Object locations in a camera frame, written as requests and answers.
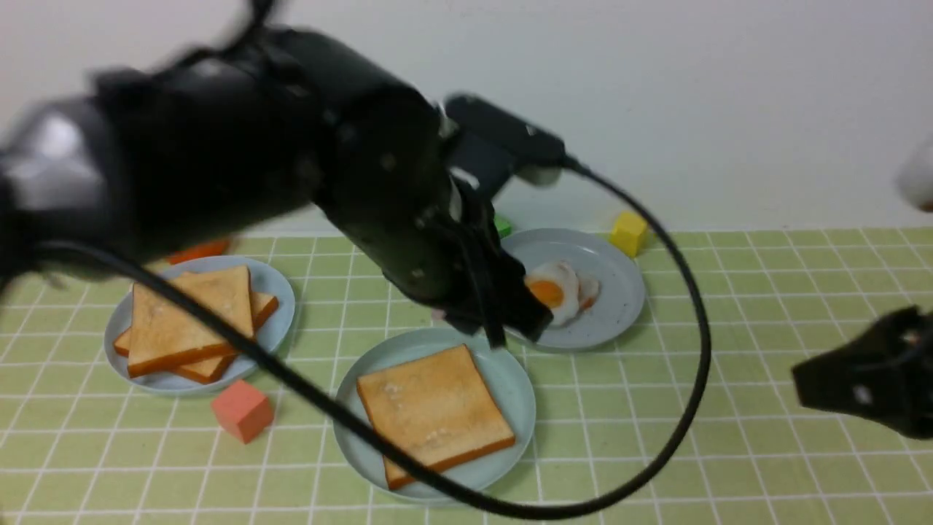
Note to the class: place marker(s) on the green cube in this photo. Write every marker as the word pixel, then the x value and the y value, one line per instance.
pixel 503 226

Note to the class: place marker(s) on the toast slice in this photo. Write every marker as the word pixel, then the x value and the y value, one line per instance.
pixel 163 336
pixel 210 370
pixel 438 409

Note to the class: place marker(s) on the blue plate with toast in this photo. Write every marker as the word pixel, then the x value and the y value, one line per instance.
pixel 273 327

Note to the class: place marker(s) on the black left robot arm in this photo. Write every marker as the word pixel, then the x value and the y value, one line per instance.
pixel 151 163

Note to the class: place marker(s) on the yellow cube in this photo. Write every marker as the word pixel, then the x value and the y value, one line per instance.
pixel 629 233

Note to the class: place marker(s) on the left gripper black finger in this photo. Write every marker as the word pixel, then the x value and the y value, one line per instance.
pixel 482 282

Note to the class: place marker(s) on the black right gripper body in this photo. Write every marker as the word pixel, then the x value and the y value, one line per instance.
pixel 884 375

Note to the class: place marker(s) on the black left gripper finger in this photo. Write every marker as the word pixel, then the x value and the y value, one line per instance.
pixel 520 312

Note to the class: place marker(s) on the fried egg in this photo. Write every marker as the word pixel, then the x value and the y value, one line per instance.
pixel 589 289
pixel 557 286

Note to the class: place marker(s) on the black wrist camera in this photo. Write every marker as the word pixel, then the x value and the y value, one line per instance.
pixel 493 145

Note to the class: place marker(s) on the coral red cube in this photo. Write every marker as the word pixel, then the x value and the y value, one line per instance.
pixel 243 411

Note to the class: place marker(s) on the teal front plate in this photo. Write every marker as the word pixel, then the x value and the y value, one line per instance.
pixel 510 387

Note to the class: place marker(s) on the orange fruit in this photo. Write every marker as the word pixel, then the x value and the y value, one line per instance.
pixel 214 248

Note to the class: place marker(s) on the blue plate with eggs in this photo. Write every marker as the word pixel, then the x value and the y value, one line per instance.
pixel 622 288

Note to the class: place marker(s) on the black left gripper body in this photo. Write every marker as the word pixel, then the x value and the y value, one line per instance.
pixel 404 224

